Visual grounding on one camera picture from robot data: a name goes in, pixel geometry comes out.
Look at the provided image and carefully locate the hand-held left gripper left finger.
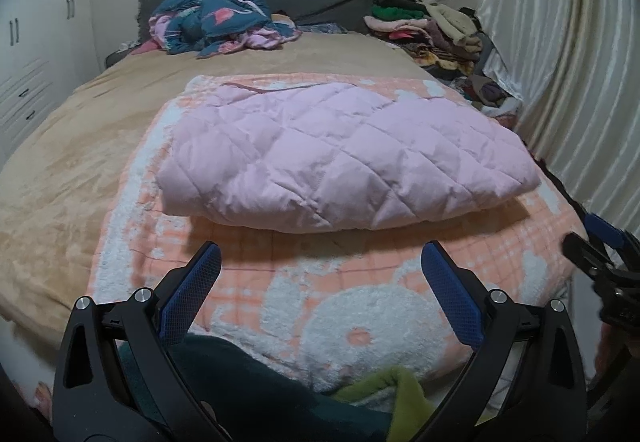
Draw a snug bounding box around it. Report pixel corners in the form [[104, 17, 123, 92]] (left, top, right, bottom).
[[52, 242, 226, 442]]

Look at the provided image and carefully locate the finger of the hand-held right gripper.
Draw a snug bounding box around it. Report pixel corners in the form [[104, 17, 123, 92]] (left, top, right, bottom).
[[561, 232, 617, 279], [584, 214, 627, 254]]

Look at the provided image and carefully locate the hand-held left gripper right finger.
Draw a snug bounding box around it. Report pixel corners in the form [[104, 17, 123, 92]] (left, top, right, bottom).
[[415, 241, 587, 442]]

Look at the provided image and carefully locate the pink quilted jacket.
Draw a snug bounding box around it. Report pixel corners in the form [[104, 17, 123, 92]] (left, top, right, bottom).
[[155, 81, 542, 234]]

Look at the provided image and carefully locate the floral basket of clothes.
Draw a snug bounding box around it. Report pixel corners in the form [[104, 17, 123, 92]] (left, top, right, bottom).
[[457, 74, 523, 118]]

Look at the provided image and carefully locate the pile of mixed clothes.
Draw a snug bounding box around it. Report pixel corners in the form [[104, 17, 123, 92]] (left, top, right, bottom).
[[364, 0, 483, 78]]

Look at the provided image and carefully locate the person's dark teal clothing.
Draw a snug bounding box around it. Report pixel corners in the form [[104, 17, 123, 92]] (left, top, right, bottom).
[[117, 334, 393, 442]]

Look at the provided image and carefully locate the orange plaid fleece blanket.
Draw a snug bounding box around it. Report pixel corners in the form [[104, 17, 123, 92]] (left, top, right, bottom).
[[85, 73, 588, 410]]

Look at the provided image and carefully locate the person's yellow-green clothing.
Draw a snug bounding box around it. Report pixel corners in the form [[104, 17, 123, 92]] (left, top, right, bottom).
[[330, 364, 436, 442]]

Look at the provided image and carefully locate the cream satin curtain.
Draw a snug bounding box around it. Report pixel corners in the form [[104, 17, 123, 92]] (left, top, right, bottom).
[[475, 0, 640, 243]]

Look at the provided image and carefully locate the tan bed sheet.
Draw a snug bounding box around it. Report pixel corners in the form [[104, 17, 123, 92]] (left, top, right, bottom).
[[0, 29, 426, 328]]

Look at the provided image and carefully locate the dark bedside table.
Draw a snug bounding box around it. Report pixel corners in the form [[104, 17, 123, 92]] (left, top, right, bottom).
[[104, 41, 143, 69]]

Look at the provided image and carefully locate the blue floral duvet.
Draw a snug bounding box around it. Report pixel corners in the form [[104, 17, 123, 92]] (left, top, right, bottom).
[[149, 0, 303, 59]]

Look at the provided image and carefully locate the white wardrobe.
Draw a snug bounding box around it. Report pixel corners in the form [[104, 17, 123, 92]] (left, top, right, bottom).
[[0, 0, 101, 158]]

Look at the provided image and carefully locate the dark patterned pillow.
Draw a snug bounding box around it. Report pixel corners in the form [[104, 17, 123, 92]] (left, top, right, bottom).
[[295, 22, 346, 34]]

